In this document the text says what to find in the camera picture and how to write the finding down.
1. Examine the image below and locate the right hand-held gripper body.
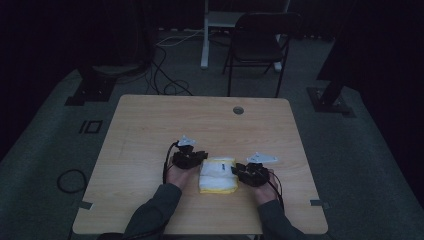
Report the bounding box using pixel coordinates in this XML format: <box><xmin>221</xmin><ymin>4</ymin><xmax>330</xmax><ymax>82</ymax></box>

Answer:
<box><xmin>237</xmin><ymin>152</ymin><xmax>280</xmax><ymax>188</ymax></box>

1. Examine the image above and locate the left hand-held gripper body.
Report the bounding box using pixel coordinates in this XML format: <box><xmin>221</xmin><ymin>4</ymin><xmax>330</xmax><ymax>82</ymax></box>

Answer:
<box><xmin>169</xmin><ymin>134</ymin><xmax>205</xmax><ymax>170</ymax></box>

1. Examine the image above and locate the white cloth with yellow edge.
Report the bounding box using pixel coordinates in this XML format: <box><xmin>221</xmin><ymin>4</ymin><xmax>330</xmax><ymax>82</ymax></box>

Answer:
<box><xmin>198</xmin><ymin>156</ymin><xmax>240</xmax><ymax>195</ymax></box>

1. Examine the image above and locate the person's left hand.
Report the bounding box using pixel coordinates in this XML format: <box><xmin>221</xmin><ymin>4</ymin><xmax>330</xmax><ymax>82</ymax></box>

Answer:
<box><xmin>165</xmin><ymin>162</ymin><xmax>198</xmax><ymax>191</ymax></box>

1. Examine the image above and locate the person's right hand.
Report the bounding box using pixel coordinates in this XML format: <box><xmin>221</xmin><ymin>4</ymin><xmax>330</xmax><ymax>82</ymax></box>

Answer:
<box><xmin>254</xmin><ymin>169</ymin><xmax>283</xmax><ymax>205</ymax></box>

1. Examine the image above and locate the black stand base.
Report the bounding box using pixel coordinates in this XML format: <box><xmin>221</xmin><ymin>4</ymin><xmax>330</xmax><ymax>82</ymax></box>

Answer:
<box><xmin>64</xmin><ymin>65</ymin><xmax>118</xmax><ymax>107</ymax></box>
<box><xmin>306</xmin><ymin>66</ymin><xmax>357</xmax><ymax>119</ymax></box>

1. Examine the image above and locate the round grey stand base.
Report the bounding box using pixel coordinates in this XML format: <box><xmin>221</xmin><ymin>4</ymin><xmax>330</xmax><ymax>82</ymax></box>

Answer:
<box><xmin>91</xmin><ymin>62</ymin><xmax>148</xmax><ymax>78</ymax></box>

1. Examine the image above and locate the black folding chair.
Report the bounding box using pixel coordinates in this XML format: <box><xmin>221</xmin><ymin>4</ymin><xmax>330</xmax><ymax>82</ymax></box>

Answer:
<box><xmin>222</xmin><ymin>12</ymin><xmax>303</xmax><ymax>99</ymax></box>

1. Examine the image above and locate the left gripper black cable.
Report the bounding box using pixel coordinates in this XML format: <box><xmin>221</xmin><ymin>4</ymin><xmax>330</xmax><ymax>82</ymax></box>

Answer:
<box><xmin>161</xmin><ymin>140</ymin><xmax>180</xmax><ymax>185</ymax></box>

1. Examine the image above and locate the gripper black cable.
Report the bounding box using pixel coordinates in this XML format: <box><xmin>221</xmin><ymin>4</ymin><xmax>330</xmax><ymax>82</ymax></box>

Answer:
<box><xmin>161</xmin><ymin>140</ymin><xmax>180</xmax><ymax>185</ymax></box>
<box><xmin>265</xmin><ymin>169</ymin><xmax>285</xmax><ymax>212</ymax></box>

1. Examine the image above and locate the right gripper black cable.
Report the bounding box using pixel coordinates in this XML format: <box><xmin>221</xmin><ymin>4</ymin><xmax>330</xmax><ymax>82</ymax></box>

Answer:
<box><xmin>265</xmin><ymin>169</ymin><xmax>285</xmax><ymax>212</ymax></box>

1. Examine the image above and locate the black floor cable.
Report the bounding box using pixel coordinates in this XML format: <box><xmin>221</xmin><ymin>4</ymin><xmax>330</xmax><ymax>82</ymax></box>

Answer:
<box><xmin>145</xmin><ymin>43</ymin><xmax>195</xmax><ymax>97</ymax></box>

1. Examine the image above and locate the white desk frame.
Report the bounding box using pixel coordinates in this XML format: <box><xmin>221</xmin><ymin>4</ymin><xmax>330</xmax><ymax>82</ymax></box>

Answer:
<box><xmin>200</xmin><ymin>0</ymin><xmax>292</xmax><ymax>73</ymax></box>

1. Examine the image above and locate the white floor cable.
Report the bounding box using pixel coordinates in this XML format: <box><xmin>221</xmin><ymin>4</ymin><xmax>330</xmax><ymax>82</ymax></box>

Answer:
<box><xmin>155</xmin><ymin>28</ymin><xmax>205</xmax><ymax>48</ymax></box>

